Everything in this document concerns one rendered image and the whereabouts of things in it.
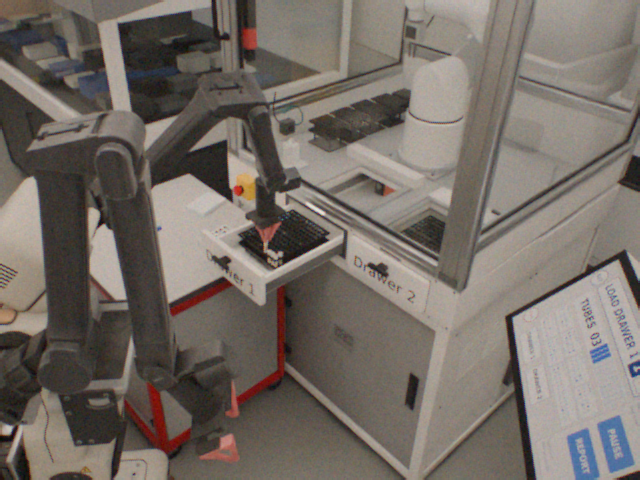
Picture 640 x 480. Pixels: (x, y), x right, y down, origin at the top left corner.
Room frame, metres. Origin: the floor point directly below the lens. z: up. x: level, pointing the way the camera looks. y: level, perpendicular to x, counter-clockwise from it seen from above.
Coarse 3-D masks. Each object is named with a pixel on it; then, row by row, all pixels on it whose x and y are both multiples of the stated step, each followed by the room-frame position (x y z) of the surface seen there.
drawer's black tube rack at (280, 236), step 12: (288, 216) 1.57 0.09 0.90; (300, 216) 1.58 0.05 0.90; (252, 228) 1.50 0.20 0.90; (288, 228) 1.51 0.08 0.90; (300, 228) 1.51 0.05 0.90; (312, 228) 1.52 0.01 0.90; (276, 240) 1.44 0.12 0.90; (288, 240) 1.49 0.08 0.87; (300, 240) 1.45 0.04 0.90; (312, 240) 1.45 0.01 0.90; (324, 240) 1.49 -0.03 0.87; (252, 252) 1.42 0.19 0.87; (276, 252) 1.38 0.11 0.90; (288, 252) 1.38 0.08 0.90; (300, 252) 1.42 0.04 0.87
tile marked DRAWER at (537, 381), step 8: (536, 368) 0.87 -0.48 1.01; (544, 368) 0.86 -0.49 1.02; (528, 376) 0.86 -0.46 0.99; (536, 376) 0.85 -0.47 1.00; (544, 376) 0.84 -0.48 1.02; (528, 384) 0.84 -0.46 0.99; (536, 384) 0.83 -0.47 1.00; (544, 384) 0.82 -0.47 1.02; (528, 392) 0.82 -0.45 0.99; (536, 392) 0.81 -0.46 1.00; (544, 392) 0.80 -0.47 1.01; (536, 400) 0.79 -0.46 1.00
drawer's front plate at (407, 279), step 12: (360, 240) 1.42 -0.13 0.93; (360, 252) 1.40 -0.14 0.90; (372, 252) 1.37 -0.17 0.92; (348, 264) 1.43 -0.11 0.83; (396, 264) 1.31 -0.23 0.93; (372, 276) 1.36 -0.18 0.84; (396, 276) 1.30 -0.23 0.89; (408, 276) 1.27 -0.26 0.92; (420, 276) 1.26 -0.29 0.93; (384, 288) 1.32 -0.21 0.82; (396, 288) 1.29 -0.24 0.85; (408, 288) 1.27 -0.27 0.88; (420, 288) 1.24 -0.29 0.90; (408, 300) 1.26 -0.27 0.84; (420, 300) 1.23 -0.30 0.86; (420, 312) 1.23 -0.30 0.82
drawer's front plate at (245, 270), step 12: (204, 240) 1.42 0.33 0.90; (216, 240) 1.39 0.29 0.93; (204, 252) 1.43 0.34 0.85; (216, 252) 1.38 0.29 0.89; (228, 252) 1.33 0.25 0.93; (216, 264) 1.38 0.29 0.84; (228, 264) 1.34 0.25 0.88; (240, 264) 1.29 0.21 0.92; (228, 276) 1.34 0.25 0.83; (240, 276) 1.30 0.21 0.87; (252, 276) 1.26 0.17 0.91; (264, 276) 1.24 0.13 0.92; (240, 288) 1.30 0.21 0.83; (252, 288) 1.25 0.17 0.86; (264, 288) 1.24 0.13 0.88; (264, 300) 1.24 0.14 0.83
